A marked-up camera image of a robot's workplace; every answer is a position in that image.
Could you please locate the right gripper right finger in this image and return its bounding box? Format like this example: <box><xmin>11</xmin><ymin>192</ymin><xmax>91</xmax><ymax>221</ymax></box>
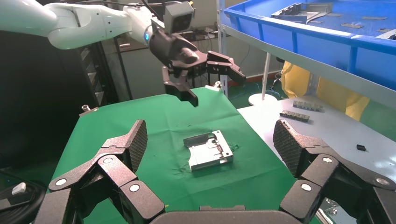
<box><xmin>273</xmin><ymin>119</ymin><xmax>396</xmax><ymax>224</ymax></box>

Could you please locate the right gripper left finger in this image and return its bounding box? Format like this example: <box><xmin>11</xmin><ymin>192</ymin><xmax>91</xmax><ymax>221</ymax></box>
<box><xmin>34</xmin><ymin>119</ymin><xmax>166</xmax><ymax>224</ymax></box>

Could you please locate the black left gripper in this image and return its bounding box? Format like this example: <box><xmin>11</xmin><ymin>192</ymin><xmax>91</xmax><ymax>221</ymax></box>
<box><xmin>148</xmin><ymin>28</ymin><xmax>247</xmax><ymax>108</ymax></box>

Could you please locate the stamped sheet metal bracket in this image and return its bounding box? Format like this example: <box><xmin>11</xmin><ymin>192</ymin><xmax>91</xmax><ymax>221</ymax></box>
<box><xmin>271</xmin><ymin>2</ymin><xmax>334</xmax><ymax>25</ymax></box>
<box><xmin>375</xmin><ymin>29</ymin><xmax>396</xmax><ymax>40</ymax></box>
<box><xmin>183</xmin><ymin>130</ymin><xmax>234</xmax><ymax>173</ymax></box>

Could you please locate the grey metal connector strip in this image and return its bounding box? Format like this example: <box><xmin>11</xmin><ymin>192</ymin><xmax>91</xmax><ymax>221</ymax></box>
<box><xmin>279</xmin><ymin>110</ymin><xmax>311</xmax><ymax>123</ymax></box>
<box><xmin>292</xmin><ymin>100</ymin><xmax>325</xmax><ymax>113</ymax></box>

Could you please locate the white round stand base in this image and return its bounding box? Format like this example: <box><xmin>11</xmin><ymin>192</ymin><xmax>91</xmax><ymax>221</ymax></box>
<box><xmin>248</xmin><ymin>52</ymin><xmax>278</xmax><ymax>107</ymax></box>

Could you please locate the green table cloth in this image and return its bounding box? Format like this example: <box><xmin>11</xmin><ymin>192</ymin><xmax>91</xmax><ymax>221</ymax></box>
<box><xmin>46</xmin><ymin>86</ymin><xmax>322</xmax><ymax>224</ymax></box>

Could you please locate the yellow plastic bag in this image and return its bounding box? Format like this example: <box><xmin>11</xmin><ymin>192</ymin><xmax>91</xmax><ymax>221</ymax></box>
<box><xmin>280</xmin><ymin>60</ymin><xmax>371</xmax><ymax>122</ymax></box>

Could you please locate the black metal rack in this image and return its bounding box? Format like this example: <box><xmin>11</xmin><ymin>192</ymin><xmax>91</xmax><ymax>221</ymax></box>
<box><xmin>76</xmin><ymin>40</ymin><xmax>120</xmax><ymax>108</ymax></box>

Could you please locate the blue plastic bin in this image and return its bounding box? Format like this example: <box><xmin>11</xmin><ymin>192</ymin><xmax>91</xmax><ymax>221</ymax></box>
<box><xmin>223</xmin><ymin>0</ymin><xmax>396</xmax><ymax>92</ymax></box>

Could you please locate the white shelf upright post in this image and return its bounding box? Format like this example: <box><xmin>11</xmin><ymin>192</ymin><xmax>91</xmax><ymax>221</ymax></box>
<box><xmin>216</xmin><ymin>0</ymin><xmax>230</xmax><ymax>98</ymax></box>

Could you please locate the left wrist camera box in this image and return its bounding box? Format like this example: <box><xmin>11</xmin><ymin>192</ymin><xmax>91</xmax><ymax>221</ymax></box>
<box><xmin>163</xmin><ymin>0</ymin><xmax>196</xmax><ymax>34</ymax></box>

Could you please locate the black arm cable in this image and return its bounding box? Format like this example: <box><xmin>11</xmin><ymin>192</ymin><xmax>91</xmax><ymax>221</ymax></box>
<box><xmin>0</xmin><ymin>181</ymin><xmax>48</xmax><ymax>224</ymax></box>

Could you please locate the white cable clip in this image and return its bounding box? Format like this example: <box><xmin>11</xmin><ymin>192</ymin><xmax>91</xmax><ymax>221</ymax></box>
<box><xmin>11</xmin><ymin>182</ymin><xmax>28</xmax><ymax>196</ymax></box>

